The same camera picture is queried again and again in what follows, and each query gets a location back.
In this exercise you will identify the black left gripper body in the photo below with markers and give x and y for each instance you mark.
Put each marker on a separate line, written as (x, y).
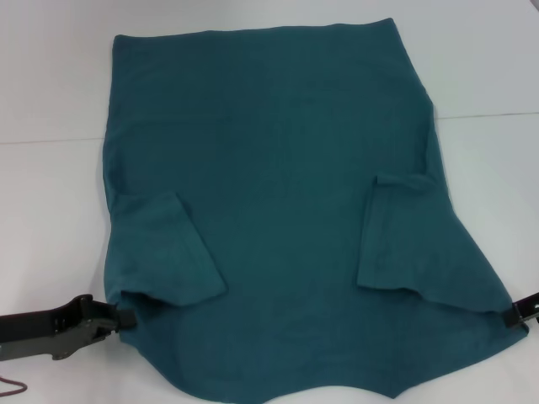
(54, 328)

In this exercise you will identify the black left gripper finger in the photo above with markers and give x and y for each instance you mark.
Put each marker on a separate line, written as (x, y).
(124, 320)

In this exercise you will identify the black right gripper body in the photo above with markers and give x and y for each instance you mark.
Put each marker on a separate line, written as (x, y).
(529, 309)

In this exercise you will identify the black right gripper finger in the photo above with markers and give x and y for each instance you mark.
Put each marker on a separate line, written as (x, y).
(511, 319)

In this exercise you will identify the teal blue t-shirt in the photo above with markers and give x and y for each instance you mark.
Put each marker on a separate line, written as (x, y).
(273, 202)

